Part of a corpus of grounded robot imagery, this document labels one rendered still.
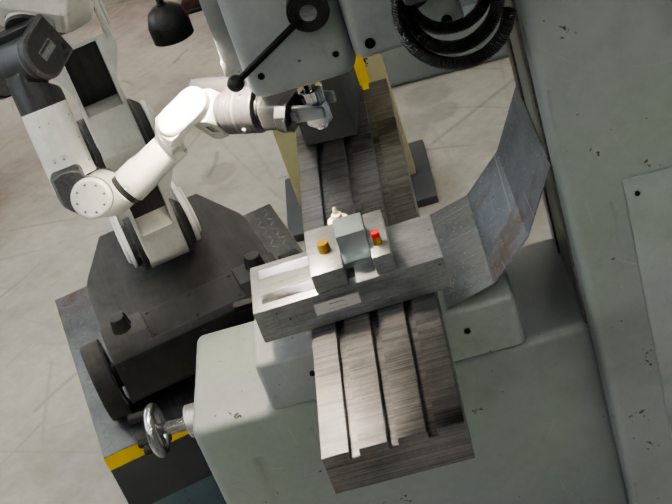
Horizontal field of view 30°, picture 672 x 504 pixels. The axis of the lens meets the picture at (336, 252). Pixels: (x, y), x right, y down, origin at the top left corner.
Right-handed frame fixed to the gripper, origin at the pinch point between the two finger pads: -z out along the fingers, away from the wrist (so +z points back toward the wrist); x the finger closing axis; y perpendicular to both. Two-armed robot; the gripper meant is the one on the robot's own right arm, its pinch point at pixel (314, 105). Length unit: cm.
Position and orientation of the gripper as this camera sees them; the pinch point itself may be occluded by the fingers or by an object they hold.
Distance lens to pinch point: 225.6
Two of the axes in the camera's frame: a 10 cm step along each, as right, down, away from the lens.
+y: 2.7, 8.0, 5.4
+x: 3.5, -6.1, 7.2
